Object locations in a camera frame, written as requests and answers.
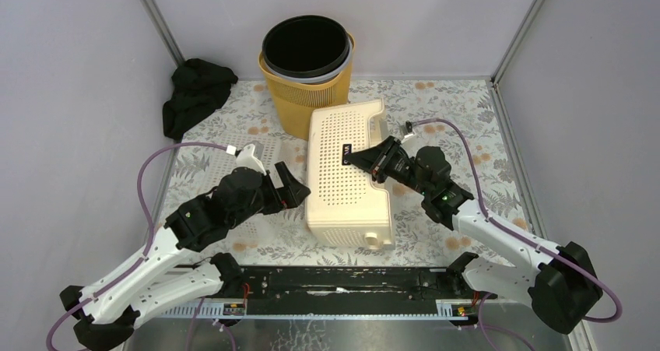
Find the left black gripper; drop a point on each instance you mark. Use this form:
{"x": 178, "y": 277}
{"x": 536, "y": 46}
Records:
{"x": 281, "y": 187}

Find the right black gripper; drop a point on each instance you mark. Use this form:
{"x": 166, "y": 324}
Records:
{"x": 376, "y": 158}

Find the cream large container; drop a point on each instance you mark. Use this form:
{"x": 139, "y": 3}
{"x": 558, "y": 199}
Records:
{"x": 346, "y": 208}

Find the white perforated basket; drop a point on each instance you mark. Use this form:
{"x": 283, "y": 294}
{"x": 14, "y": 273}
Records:
{"x": 258, "y": 229}

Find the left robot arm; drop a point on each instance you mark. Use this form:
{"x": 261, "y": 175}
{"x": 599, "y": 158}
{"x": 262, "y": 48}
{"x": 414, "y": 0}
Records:
{"x": 109, "y": 311}

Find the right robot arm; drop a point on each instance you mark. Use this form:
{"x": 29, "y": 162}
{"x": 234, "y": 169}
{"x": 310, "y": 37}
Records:
{"x": 549, "y": 278}

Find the yellow plastic waste basket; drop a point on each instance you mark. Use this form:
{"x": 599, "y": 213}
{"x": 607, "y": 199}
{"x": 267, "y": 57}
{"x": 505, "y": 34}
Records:
{"x": 295, "y": 102}

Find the floral patterned table mat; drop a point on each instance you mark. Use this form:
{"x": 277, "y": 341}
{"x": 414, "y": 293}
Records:
{"x": 467, "y": 130}

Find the grey bucket under black one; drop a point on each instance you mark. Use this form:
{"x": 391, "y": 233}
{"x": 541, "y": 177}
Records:
{"x": 318, "y": 79}

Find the black round bucket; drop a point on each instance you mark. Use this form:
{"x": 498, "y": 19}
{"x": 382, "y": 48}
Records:
{"x": 306, "y": 47}

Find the black crumpled cloth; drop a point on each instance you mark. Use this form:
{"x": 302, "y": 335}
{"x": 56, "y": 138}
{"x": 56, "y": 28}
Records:
{"x": 200, "y": 88}

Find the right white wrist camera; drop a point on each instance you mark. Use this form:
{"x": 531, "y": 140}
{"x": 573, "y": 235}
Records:
{"x": 407, "y": 131}

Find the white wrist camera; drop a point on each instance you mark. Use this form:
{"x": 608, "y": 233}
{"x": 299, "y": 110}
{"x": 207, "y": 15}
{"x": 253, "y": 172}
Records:
{"x": 248, "y": 157}
{"x": 407, "y": 131}

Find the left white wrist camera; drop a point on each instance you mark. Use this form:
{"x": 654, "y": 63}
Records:
{"x": 248, "y": 157}

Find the aluminium frame rail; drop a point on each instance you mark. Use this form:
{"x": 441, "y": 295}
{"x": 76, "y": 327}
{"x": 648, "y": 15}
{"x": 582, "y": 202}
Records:
{"x": 227, "y": 313}

